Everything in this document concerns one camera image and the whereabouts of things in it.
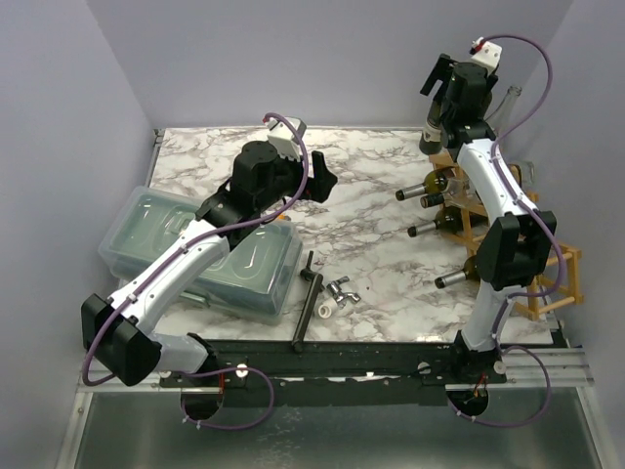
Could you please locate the tall clear glass bottle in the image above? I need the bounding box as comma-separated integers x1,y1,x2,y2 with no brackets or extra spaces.
486,85,522,136

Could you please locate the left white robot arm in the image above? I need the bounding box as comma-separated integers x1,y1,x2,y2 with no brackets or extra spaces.
81,141,338,386

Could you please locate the wooden wine rack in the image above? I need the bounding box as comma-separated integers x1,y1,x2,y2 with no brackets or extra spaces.
428,149,585,322

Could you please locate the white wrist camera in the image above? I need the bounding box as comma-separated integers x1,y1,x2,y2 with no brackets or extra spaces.
470,37,502,75
263,117,302,162

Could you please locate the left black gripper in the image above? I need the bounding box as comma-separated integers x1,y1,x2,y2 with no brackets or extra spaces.
257,146,338,212

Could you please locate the square clear liquor bottle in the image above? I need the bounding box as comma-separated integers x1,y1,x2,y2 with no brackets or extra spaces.
420,177,481,208

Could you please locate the green bottle lowest rack slot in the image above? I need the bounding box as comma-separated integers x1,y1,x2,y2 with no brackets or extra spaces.
435,255,480,289

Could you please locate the green bottle white label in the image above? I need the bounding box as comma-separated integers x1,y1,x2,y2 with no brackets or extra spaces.
419,95,442,155

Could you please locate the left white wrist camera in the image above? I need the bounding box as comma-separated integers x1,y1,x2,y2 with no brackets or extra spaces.
263,117,302,162

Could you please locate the chrome faucet tap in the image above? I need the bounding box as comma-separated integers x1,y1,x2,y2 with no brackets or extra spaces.
316,276,361,320

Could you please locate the black mounting base bar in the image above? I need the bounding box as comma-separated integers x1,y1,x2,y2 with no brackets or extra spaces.
160,339,507,406

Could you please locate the green bottle silver neck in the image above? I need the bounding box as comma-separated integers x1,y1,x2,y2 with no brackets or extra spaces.
395,167,455,201

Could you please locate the black metal rod tool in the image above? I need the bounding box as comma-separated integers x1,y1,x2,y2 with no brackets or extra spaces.
291,250,323,353

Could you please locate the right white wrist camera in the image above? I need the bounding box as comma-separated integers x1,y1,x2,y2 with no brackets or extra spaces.
470,37,502,75

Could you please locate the clear plastic storage box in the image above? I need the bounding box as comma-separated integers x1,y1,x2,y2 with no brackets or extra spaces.
98,187,303,325

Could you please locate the green bottle rack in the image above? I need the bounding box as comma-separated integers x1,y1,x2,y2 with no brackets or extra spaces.
407,206,463,237

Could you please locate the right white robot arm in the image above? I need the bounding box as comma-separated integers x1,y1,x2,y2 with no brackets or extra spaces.
421,54,557,383

